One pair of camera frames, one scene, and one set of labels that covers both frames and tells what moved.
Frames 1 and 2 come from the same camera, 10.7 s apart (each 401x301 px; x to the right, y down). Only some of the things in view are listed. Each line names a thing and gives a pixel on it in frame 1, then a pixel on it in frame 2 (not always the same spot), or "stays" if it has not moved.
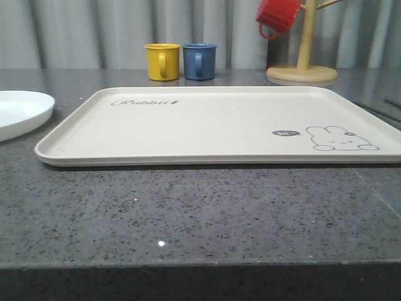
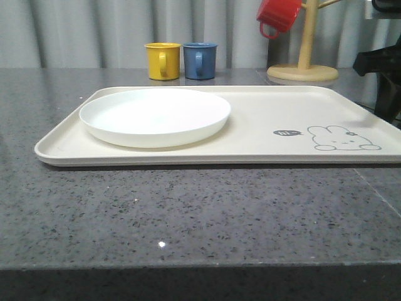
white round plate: [22, 112] → [155, 117]
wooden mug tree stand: [302, 72] stays
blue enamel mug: [200, 61] stays
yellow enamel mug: [163, 61] stays
